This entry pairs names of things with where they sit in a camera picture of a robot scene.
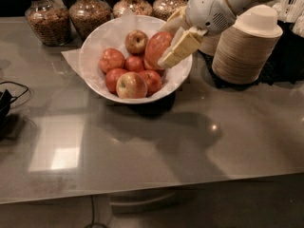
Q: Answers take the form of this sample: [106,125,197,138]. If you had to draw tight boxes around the top red-green apple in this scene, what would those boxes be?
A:
[124,29,148,54]

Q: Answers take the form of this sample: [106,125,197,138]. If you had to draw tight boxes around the centre small red apple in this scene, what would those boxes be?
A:
[124,56,144,72]

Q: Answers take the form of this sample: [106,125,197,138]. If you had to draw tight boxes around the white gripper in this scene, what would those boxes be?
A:
[158,0,237,68]

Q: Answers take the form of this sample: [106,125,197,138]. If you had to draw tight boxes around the hidden middle red apple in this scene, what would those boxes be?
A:
[140,70,162,97]

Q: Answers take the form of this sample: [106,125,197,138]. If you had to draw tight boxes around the leftmost glass cereal jar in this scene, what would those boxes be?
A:
[25,0,71,47]

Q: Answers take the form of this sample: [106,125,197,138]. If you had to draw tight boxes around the white paper liner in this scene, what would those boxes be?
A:
[60,9,191,102]

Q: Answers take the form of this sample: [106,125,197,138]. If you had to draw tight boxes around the front stack paper bowls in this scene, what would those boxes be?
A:
[212,5,283,85]

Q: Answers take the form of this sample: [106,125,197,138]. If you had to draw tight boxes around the black device with cable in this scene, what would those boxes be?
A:
[0,81,29,128]

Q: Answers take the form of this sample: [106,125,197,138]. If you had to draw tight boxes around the white bowl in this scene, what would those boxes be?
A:
[77,14,194,105]

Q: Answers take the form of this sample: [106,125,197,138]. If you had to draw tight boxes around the stack paper bowls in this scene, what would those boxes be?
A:
[212,5,283,85]
[199,35,220,56]

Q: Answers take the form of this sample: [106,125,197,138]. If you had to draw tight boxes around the glass cereal jar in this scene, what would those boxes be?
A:
[113,0,153,18]
[69,0,111,41]
[153,0,187,21]
[25,0,71,47]

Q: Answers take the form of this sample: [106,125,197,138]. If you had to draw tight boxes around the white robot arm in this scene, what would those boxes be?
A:
[158,0,272,68]

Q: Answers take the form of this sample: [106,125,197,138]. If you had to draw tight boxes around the rear stack paper bowls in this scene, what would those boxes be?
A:
[199,35,220,56]

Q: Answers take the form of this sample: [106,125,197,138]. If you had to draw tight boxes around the large red apple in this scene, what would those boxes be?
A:
[144,31,173,68]

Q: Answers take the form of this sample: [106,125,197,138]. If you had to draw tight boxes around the front yellow-red apple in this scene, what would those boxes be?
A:
[116,72,147,99]

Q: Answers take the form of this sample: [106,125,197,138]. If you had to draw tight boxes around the lower left red apple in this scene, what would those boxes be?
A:
[104,68,126,94]

